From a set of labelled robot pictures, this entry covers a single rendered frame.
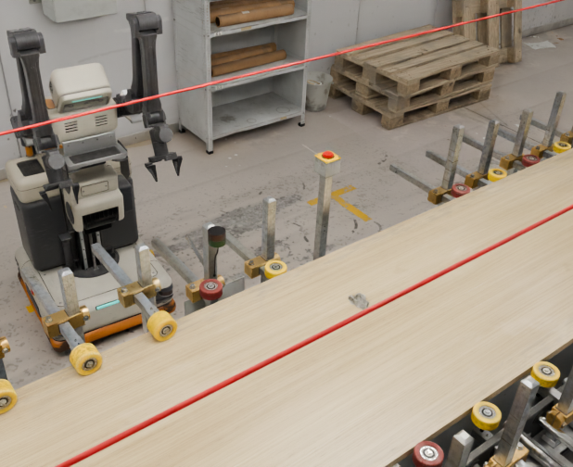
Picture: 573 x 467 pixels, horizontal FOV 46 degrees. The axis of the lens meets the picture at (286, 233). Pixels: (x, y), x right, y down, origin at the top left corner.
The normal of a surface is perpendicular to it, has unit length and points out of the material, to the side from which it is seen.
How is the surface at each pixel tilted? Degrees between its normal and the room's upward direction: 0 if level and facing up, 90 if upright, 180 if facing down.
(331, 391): 0
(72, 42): 90
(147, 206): 0
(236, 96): 90
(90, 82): 42
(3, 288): 0
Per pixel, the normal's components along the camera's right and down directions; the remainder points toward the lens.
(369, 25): 0.60, 0.48
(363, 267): 0.04, -0.82
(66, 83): 0.39, -0.27
